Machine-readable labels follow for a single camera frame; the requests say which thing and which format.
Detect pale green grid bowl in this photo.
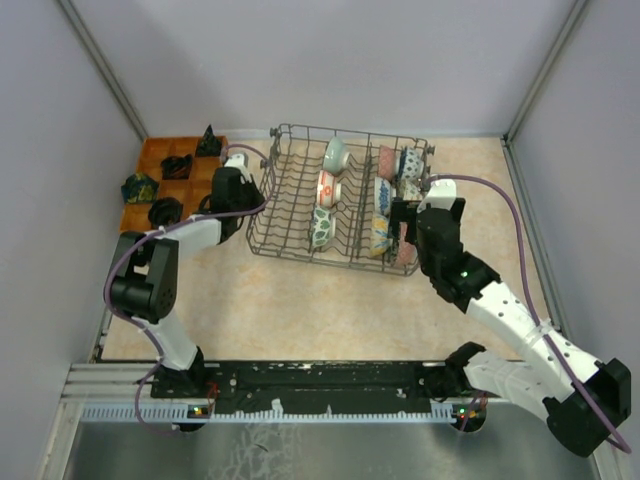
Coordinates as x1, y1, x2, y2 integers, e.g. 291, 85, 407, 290
323, 136, 350, 175

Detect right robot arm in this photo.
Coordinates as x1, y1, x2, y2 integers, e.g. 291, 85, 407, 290
390, 175, 631, 457

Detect cream leaf patterned bowl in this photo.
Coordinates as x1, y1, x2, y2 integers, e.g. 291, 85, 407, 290
397, 179, 423, 201

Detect wooden compartment tray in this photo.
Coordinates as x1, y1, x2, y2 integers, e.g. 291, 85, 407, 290
119, 136, 220, 232

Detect dark speckled bowl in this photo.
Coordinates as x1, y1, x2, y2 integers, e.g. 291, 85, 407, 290
390, 222, 417, 268

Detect blue lattice patterned bowl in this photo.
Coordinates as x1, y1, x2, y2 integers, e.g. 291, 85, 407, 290
396, 147, 425, 181

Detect aluminium frame rail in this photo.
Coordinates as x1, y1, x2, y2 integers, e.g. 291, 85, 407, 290
61, 347, 157, 402

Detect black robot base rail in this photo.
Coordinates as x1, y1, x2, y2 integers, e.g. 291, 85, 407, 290
135, 361, 475, 432

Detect blue white floral bowl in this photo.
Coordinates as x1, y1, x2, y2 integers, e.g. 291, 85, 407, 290
374, 176, 396, 217

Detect pink patterned bowl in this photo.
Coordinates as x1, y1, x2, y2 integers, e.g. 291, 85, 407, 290
377, 145, 397, 181

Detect green leaf patterned bowl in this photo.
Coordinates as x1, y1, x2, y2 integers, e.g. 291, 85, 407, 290
310, 206, 336, 250

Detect orange white patterned bowl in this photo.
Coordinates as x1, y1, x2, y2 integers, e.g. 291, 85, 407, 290
316, 170, 342, 208

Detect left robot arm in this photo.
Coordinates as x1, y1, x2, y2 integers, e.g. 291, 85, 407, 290
103, 166, 265, 397

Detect yellow blue patterned bowl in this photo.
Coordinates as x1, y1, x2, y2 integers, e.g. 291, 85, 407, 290
369, 213, 391, 258

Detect grey wire dish rack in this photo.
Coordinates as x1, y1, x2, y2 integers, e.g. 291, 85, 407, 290
246, 123, 435, 277

